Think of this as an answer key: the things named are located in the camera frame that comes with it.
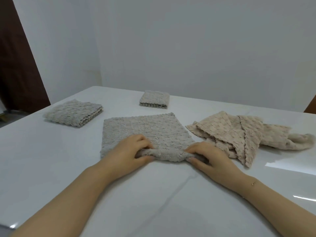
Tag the taupe fluffy towel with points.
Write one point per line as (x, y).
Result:
(71, 113)
(154, 98)

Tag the blue-grey fluffy towel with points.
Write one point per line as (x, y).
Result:
(143, 128)

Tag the person's left hand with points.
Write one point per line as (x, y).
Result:
(126, 155)

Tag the dark brown wooden door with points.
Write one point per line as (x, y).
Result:
(17, 66)

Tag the white glossy table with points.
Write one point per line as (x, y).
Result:
(160, 207)

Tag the person's right forearm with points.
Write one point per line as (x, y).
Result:
(279, 212)

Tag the person's right hand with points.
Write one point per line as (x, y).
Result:
(219, 167)

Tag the person's left forearm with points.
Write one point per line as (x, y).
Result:
(64, 204)

